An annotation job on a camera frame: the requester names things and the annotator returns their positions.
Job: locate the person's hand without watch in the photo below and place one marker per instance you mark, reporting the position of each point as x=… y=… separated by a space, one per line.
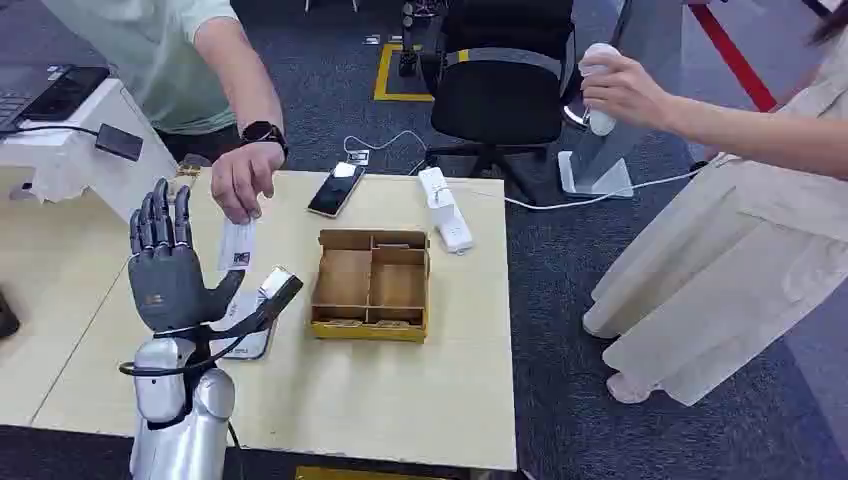
x=623 y=89

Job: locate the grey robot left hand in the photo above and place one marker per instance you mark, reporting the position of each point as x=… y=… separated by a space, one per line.
x=166 y=285

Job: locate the person's hand with watch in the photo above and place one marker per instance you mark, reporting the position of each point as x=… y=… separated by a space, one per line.
x=242 y=175

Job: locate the white handheld controller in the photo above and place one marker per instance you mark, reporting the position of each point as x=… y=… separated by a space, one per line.
x=600 y=124

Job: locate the white printed card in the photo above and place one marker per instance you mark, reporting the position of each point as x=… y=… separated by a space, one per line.
x=236 y=246

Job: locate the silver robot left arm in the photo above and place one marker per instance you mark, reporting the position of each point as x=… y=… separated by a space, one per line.
x=179 y=424

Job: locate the black wrist watch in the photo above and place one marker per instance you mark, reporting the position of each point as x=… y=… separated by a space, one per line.
x=265 y=134

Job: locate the grey pole stand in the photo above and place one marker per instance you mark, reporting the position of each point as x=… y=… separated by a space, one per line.
x=596 y=162

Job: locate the black smartphone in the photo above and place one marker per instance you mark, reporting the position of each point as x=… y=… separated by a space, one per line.
x=336 y=189

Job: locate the black office chair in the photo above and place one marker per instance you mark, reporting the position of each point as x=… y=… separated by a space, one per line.
x=500 y=99

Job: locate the black power adapter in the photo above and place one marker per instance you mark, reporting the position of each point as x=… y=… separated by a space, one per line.
x=119 y=142

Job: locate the person in pale green top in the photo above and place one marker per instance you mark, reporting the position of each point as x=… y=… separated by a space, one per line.
x=146 y=60

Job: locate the white side desk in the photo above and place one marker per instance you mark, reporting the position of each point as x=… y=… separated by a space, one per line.
x=79 y=159

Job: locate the black object at desk edge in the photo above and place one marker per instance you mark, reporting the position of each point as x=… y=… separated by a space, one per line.
x=6 y=318

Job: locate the wooden card box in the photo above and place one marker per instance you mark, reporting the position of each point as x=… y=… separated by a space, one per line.
x=371 y=285

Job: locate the black tablet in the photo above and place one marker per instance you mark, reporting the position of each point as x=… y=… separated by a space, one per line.
x=66 y=93

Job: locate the person in beige clothing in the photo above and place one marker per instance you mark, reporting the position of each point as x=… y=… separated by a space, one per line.
x=722 y=265

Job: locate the white power strip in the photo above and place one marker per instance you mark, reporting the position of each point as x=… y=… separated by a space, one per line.
x=445 y=208

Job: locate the black tripod stand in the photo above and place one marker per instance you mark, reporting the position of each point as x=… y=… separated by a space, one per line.
x=409 y=40

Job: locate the grey laptop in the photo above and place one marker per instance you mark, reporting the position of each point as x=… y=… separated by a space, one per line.
x=20 y=89

